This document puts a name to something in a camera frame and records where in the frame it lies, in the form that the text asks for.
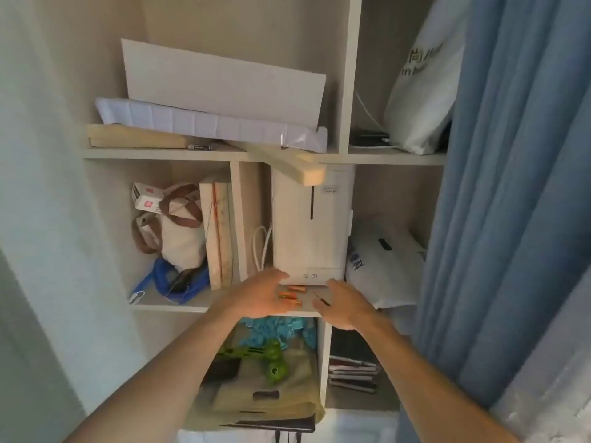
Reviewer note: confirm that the white printed plastic bag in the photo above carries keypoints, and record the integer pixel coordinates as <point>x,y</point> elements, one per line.
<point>425,87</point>

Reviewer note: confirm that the pile of blue pieces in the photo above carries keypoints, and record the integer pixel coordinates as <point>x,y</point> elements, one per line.
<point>277,328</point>

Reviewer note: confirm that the white wrapped foam panel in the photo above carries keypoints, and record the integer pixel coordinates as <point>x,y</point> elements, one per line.
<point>184,119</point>

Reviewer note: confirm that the black marker pen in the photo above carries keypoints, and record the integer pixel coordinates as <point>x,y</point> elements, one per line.
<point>199,146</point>

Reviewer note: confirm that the white cardboard sheet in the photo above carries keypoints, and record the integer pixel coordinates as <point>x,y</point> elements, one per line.
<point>221,83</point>

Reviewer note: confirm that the stack of dark books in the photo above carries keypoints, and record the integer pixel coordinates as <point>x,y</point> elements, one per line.
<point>353,369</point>

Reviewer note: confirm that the small white red box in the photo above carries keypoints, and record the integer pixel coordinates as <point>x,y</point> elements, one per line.
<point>147,197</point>

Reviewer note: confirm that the white boxy appliance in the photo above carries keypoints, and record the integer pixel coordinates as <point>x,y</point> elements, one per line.
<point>309,230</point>

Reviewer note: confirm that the beige wooden shelving unit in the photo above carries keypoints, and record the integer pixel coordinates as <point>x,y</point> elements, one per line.
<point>344,64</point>

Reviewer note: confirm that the person's left hand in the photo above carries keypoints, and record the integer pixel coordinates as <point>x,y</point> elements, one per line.
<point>254,297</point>

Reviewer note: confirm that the light wooden board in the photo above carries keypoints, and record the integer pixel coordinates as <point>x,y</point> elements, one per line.
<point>134,136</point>

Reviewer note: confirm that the black flat device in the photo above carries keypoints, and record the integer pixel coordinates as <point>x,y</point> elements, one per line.
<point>368,137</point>

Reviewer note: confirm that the light wooden beam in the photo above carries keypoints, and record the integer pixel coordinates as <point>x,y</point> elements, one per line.
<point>291,163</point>

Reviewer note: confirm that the small black screwdriver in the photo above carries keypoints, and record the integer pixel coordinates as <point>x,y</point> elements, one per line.
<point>321,298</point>

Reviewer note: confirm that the white plastic mailer bag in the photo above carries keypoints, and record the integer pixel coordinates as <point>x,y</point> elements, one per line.
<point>385,267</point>

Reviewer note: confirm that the person's right forearm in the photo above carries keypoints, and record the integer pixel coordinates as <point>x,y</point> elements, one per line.
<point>415,378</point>

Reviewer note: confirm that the blue curtain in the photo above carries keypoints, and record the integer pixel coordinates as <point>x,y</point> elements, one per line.
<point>517,179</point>

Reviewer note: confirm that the person's right hand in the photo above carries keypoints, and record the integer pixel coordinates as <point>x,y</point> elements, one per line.
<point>346,309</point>

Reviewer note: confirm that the green plastic toy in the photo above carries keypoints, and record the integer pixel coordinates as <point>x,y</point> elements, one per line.
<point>272,364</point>

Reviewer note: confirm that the olive fabric bag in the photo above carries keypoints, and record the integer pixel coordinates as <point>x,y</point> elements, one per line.
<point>286,392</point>

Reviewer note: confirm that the person's left forearm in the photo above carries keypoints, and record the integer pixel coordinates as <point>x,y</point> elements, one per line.
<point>161,378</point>

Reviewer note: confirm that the white sheer curtain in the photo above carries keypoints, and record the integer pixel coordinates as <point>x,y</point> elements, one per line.
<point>549,401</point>

